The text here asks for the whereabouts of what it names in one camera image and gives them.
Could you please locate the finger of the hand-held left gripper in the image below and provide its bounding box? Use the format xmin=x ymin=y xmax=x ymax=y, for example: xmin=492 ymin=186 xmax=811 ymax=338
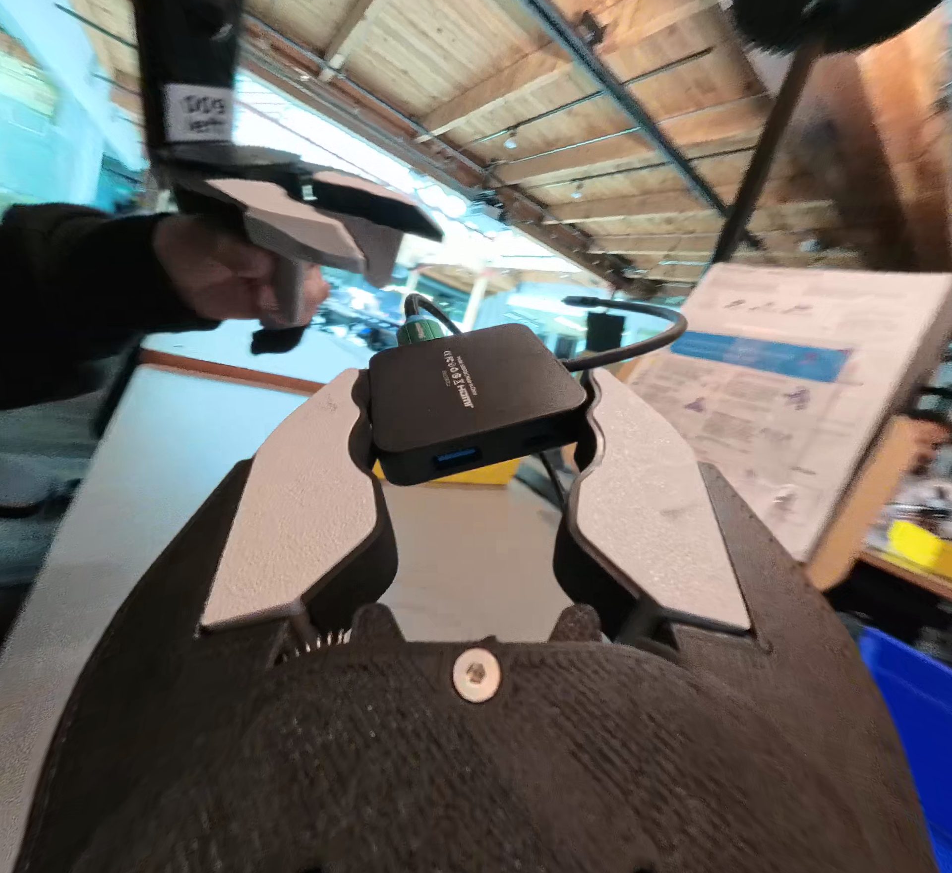
xmin=311 ymin=170 xmax=445 ymax=288
xmin=207 ymin=177 xmax=367 ymax=275

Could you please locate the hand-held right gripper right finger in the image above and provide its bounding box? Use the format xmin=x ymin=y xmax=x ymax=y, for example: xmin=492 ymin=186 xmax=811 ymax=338
xmin=554 ymin=367 xmax=752 ymax=647

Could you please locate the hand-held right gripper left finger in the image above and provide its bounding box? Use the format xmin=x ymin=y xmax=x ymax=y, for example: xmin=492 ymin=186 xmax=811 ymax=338
xmin=198 ymin=367 xmax=399 ymax=630

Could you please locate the black cable with green plugs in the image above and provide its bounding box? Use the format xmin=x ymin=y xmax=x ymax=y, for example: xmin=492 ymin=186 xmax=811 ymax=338
xmin=396 ymin=291 xmax=464 ymax=349

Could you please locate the yellow plastic bin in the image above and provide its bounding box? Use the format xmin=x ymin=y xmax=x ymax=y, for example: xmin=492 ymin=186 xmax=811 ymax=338
xmin=372 ymin=457 xmax=522 ymax=487
xmin=885 ymin=518 xmax=952 ymax=580

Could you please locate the black hub with short cable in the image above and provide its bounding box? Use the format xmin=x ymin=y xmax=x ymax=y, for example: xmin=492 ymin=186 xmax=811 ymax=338
xmin=368 ymin=295 xmax=689 ymax=489

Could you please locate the grey desk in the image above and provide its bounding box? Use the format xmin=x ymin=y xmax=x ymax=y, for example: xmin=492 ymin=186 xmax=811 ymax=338
xmin=0 ymin=365 xmax=618 ymax=852

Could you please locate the person's left hand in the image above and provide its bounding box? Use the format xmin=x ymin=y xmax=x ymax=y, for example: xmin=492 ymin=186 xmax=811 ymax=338
xmin=152 ymin=215 xmax=282 ymax=327

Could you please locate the blue banner instruction sheet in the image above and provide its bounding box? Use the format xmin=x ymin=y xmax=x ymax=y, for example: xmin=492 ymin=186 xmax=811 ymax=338
xmin=627 ymin=329 xmax=856 ymax=517

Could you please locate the wooden document stand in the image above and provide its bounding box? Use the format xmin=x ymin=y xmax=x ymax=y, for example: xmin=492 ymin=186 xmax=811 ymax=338
xmin=625 ymin=259 xmax=952 ymax=591

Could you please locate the large white instruction sheet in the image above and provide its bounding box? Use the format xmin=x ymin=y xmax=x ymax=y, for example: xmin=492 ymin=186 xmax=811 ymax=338
xmin=680 ymin=262 xmax=952 ymax=563

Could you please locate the blue plastic bin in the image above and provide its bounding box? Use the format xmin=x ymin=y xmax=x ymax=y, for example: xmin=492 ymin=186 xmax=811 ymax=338
xmin=859 ymin=624 xmax=952 ymax=873

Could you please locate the black ceiling track rail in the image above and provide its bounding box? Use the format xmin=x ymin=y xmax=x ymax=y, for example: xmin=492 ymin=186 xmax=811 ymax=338
xmin=508 ymin=0 xmax=733 ymax=220

